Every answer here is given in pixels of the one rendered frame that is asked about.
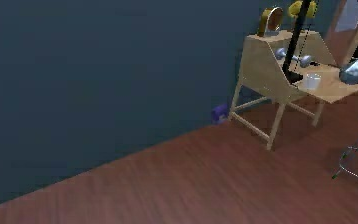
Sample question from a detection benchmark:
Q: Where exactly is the purple cylinder object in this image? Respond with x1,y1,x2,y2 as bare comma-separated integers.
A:
210,103,230,125

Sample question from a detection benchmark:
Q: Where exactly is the light wooden desk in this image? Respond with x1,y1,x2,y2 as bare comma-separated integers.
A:
228,29,358,152

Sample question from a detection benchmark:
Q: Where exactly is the round gold framed mirror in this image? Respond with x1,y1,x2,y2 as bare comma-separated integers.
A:
257,6,284,38

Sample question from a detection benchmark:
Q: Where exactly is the white cup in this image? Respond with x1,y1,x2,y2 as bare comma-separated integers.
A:
303,73,322,91

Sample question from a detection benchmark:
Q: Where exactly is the silver dumbbell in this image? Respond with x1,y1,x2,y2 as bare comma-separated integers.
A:
274,47,313,68

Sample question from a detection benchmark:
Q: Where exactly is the black desk lamp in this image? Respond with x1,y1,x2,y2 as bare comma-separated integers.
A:
282,0,312,84

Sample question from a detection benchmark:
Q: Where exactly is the yellow round object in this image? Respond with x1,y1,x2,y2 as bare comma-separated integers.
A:
287,0,319,20

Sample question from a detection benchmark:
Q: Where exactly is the glass flask vase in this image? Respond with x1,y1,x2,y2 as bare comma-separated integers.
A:
338,46,358,86

